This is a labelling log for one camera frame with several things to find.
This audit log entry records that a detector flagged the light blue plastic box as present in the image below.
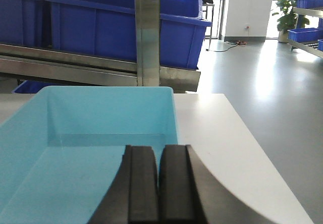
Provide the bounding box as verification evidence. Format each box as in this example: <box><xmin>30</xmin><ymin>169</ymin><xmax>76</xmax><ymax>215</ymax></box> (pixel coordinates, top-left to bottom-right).
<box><xmin>1</xmin><ymin>86</ymin><xmax>178</xmax><ymax>223</ymax></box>

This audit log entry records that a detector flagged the blue bin under shelf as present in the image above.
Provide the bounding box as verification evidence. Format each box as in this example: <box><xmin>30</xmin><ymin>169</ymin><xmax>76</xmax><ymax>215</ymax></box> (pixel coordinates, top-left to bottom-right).
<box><xmin>12</xmin><ymin>80</ymin><xmax>56</xmax><ymax>94</ymax></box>

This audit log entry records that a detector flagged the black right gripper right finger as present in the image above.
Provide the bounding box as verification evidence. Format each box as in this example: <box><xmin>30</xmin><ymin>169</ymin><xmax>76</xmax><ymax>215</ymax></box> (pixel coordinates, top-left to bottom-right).
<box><xmin>159</xmin><ymin>145</ymin><xmax>272</xmax><ymax>223</ymax></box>

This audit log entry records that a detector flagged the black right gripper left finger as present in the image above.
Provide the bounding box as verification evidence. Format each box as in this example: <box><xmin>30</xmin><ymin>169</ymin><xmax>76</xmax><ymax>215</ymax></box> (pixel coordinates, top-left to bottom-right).
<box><xmin>88</xmin><ymin>145</ymin><xmax>158</xmax><ymax>223</ymax></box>

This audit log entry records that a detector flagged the distant metal roller shelf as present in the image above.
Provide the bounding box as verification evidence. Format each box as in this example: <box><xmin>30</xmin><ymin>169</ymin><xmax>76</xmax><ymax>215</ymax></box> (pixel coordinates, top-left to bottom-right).
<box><xmin>287</xmin><ymin>0</ymin><xmax>323</xmax><ymax>58</ymax></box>

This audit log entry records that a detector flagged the small blue bin upper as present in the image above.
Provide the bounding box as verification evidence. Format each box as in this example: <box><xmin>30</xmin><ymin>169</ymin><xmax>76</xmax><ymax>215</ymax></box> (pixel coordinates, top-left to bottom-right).
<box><xmin>296</xmin><ymin>0</ymin><xmax>322</xmax><ymax>9</ymax></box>

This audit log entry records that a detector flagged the large blue storage bin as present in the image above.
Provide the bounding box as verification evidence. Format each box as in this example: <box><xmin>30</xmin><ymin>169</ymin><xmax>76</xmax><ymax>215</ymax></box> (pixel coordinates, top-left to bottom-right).
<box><xmin>46</xmin><ymin>0</ymin><xmax>211</xmax><ymax>70</ymax></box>

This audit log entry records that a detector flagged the small blue bin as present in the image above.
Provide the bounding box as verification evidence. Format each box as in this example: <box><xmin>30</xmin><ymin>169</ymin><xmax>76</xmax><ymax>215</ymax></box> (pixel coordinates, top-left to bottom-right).
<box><xmin>288</xmin><ymin>28</ymin><xmax>322</xmax><ymax>42</ymax></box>
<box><xmin>296</xmin><ymin>0</ymin><xmax>322</xmax><ymax>9</ymax></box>

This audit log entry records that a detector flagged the stainless steel shelf rack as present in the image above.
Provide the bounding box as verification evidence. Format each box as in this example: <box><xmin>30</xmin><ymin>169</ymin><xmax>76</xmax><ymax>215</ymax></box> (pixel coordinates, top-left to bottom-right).
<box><xmin>1</xmin><ymin>0</ymin><xmax>201</xmax><ymax>92</ymax></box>

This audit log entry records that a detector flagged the orange power strip with cable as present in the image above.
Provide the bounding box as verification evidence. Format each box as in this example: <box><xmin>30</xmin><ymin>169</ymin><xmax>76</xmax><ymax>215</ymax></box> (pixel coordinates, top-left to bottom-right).
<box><xmin>206</xmin><ymin>40</ymin><xmax>247</xmax><ymax>53</ymax></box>

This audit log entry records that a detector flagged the blue storage bin at left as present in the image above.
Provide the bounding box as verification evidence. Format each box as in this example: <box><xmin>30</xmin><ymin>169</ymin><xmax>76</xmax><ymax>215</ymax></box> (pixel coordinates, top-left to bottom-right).
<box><xmin>1</xmin><ymin>0</ymin><xmax>51</xmax><ymax>47</ymax></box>

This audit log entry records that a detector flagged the green potted plant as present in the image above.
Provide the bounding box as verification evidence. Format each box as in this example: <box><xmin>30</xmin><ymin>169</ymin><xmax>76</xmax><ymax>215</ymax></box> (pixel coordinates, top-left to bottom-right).
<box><xmin>272</xmin><ymin>0</ymin><xmax>315</xmax><ymax>43</ymax></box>

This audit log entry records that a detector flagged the small blue bin lower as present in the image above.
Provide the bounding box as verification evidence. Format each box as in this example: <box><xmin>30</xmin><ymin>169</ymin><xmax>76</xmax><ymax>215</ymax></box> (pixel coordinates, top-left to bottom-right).
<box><xmin>288</xmin><ymin>28</ymin><xmax>322</xmax><ymax>42</ymax></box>

